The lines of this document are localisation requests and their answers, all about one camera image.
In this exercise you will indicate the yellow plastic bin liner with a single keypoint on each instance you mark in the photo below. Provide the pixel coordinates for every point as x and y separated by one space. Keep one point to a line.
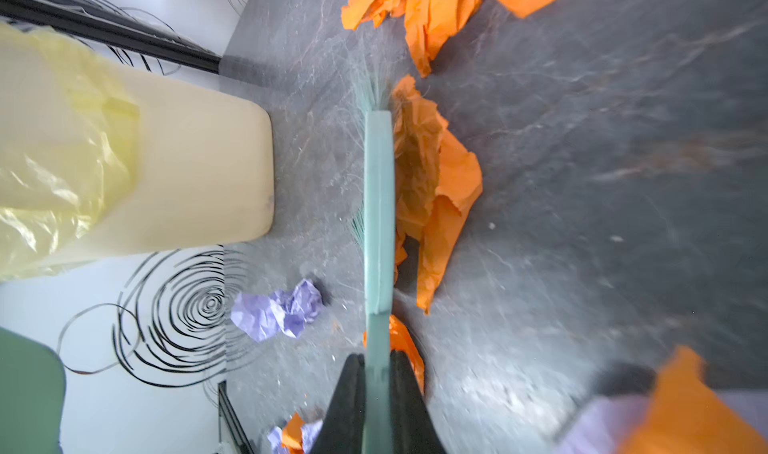
69 146

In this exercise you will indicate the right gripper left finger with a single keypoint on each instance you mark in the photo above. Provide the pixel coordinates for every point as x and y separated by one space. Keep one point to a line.
343 425

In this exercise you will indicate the purple paper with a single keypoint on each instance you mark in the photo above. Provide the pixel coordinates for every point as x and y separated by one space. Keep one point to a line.
606 422
288 313

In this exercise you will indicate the green hand brush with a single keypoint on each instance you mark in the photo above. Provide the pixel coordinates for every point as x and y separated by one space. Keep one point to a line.
372 90

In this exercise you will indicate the orange paper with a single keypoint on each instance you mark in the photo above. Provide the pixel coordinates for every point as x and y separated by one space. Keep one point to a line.
686 416

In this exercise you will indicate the cream trash bin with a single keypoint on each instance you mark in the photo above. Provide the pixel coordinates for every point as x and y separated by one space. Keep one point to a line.
206 174

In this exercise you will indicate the purple orange scrap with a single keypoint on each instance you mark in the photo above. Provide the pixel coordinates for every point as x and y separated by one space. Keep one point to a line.
296 437

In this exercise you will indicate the orange paper scraps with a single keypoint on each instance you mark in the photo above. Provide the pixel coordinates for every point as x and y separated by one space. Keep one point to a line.
428 24

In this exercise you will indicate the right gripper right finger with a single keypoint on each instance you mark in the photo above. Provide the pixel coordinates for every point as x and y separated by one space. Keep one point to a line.
412 429

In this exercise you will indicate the green dustpan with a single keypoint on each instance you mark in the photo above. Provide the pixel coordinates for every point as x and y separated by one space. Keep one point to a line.
33 387

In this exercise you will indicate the orange paper scrap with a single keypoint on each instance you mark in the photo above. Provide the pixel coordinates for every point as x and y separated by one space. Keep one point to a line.
437 182

